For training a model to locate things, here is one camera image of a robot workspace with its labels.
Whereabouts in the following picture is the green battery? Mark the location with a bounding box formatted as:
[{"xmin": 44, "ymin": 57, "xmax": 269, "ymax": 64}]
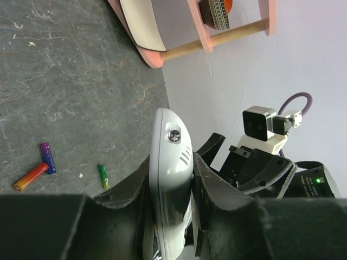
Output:
[{"xmin": 98, "ymin": 164, "xmax": 110, "ymax": 189}]

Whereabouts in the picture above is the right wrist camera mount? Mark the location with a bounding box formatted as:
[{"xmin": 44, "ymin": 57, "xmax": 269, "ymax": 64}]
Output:
[{"xmin": 237, "ymin": 106, "xmax": 303, "ymax": 154}]

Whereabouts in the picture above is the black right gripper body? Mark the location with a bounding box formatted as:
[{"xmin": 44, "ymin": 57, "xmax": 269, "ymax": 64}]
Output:
[{"xmin": 218, "ymin": 145, "xmax": 272, "ymax": 187}]

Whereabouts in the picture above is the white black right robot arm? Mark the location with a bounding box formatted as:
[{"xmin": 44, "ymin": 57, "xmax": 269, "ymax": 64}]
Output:
[{"xmin": 214, "ymin": 146, "xmax": 341, "ymax": 198}]

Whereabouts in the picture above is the purple blue battery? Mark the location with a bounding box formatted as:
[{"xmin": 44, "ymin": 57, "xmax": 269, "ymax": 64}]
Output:
[{"xmin": 39, "ymin": 142, "xmax": 56, "ymax": 175}]

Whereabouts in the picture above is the pink three-tier shelf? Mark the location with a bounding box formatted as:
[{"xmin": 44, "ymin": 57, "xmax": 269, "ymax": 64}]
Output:
[{"xmin": 109, "ymin": 1, "xmax": 277, "ymax": 69}]

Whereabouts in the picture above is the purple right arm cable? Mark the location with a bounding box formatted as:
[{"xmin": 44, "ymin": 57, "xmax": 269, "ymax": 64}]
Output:
[{"xmin": 276, "ymin": 92, "xmax": 313, "ymax": 158}]

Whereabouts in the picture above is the patterned dark bowl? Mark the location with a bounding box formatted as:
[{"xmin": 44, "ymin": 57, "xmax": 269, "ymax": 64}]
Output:
[{"xmin": 198, "ymin": 0, "xmax": 233, "ymax": 31}]

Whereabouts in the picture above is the orange red battery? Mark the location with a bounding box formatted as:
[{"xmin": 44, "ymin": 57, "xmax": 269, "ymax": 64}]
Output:
[{"xmin": 13, "ymin": 162, "xmax": 49, "ymax": 192}]

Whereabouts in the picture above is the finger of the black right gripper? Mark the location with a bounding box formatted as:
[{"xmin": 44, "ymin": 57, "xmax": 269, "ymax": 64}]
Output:
[
  {"xmin": 237, "ymin": 149, "xmax": 298, "ymax": 199},
  {"xmin": 197, "ymin": 133, "xmax": 226, "ymax": 166}
]

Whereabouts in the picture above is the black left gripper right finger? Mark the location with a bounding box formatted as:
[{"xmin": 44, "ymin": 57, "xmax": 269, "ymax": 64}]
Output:
[{"xmin": 192, "ymin": 154, "xmax": 346, "ymax": 259}]

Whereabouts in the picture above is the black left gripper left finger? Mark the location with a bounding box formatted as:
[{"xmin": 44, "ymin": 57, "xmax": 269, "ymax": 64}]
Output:
[{"xmin": 1, "ymin": 159, "xmax": 154, "ymax": 259}]

